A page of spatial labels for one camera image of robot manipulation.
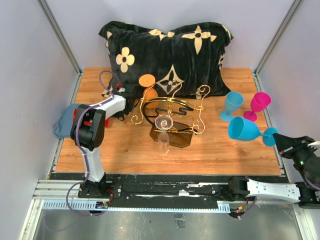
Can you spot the red plastic wine glass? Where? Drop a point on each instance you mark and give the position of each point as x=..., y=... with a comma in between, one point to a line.
x=107, y=123

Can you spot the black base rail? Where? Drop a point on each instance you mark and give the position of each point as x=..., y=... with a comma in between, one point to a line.
x=166, y=193

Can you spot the black floral pillow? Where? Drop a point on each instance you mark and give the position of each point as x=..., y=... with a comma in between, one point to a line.
x=181, y=60

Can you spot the left aluminium frame post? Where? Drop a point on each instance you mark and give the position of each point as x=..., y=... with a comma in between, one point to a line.
x=59, y=34

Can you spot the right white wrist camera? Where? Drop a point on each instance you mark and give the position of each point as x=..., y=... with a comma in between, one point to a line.
x=315, y=144

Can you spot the right aluminium frame post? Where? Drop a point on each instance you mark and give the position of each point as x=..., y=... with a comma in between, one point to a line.
x=278, y=34

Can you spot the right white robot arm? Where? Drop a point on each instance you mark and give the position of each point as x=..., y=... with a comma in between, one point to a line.
x=305, y=193

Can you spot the clear glass wine glass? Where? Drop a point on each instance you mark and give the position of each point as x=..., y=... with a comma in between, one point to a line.
x=163, y=123

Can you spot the gold wire glass rack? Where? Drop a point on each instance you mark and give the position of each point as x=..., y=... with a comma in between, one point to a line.
x=161, y=111

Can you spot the orange plastic wine glass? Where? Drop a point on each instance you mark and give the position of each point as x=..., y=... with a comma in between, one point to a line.
x=147, y=81

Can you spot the blue wine glass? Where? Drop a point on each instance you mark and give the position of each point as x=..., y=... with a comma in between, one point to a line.
x=233, y=102
x=242, y=129

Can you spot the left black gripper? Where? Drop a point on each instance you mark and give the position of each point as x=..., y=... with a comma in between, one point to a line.
x=121, y=116

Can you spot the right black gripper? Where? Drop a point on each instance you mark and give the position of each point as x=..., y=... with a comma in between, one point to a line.
x=284, y=143

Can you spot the aluminium frame post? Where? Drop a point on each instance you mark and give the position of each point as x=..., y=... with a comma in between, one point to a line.
x=59, y=34
x=278, y=34

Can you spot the magenta plastic wine glass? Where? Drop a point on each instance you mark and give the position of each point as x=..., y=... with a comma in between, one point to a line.
x=259, y=103

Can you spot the blue cloth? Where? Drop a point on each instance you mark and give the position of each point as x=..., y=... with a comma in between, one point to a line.
x=63, y=126

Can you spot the blue wine glass front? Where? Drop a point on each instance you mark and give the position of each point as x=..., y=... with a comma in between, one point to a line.
x=242, y=129

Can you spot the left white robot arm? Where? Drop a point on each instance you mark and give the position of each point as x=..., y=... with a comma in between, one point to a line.
x=88, y=131

